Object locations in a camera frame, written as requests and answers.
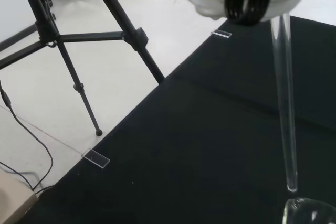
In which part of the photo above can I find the clear glass beaker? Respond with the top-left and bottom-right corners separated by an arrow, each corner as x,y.
282,197 -> 336,224

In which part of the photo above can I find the clear acrylic cloth clip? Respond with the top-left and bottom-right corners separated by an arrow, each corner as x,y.
211,29 -> 233,38
81,149 -> 110,169

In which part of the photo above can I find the black bench cloth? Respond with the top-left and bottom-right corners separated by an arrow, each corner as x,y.
19,15 -> 336,224

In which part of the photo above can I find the black camera tripod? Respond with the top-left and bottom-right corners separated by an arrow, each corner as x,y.
0,0 -> 166,137

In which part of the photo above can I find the thin black cable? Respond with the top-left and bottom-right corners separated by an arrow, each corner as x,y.
0,81 -> 55,198

